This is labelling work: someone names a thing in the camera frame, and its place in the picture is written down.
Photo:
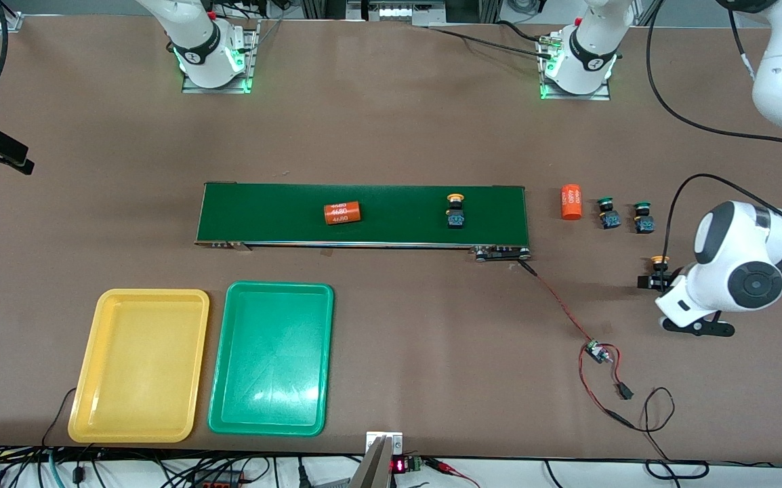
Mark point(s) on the small speed controller board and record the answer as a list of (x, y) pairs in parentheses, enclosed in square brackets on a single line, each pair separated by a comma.
[(594, 351)]

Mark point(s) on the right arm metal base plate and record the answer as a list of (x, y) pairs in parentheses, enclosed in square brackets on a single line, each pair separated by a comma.
[(252, 61)]

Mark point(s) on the small black plug connector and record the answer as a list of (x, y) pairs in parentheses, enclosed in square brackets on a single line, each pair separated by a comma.
[(625, 391)]

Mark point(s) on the green push button switch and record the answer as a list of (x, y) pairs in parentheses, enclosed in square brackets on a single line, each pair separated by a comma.
[(609, 217), (644, 220)]

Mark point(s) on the metal equipment rack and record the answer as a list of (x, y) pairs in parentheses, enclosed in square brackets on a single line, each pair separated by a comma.
[(398, 12)]

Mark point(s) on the red digit display module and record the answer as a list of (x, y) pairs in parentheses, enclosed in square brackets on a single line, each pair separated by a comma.
[(399, 465)]

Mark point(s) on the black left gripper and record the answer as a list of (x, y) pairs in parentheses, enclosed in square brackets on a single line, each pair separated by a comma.
[(669, 276)]

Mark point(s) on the yellow push button switch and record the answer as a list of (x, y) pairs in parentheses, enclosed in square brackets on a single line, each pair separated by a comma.
[(659, 260), (457, 217)]

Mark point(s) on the red alligator clip lead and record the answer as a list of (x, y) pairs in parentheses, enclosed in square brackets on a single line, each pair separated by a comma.
[(442, 465)]

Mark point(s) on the aluminium profile post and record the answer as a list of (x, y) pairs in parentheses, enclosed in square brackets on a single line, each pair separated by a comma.
[(10, 22)]

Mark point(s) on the green plastic tray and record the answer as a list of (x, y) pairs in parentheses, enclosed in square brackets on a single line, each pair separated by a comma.
[(272, 359)]

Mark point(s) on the black red power strip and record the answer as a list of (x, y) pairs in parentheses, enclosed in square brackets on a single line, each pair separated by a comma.
[(218, 482)]

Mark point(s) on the yellow plastic tray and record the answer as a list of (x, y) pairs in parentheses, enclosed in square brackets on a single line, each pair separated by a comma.
[(137, 366)]

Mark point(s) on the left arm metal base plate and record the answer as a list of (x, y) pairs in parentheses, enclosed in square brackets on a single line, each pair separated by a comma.
[(601, 95)]

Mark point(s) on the orange cylinder white 4680 print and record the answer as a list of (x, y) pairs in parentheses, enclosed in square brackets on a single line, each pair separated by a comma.
[(571, 202), (342, 213)]

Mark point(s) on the green conveyor belt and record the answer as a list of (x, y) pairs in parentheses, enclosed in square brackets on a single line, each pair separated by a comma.
[(398, 213)]

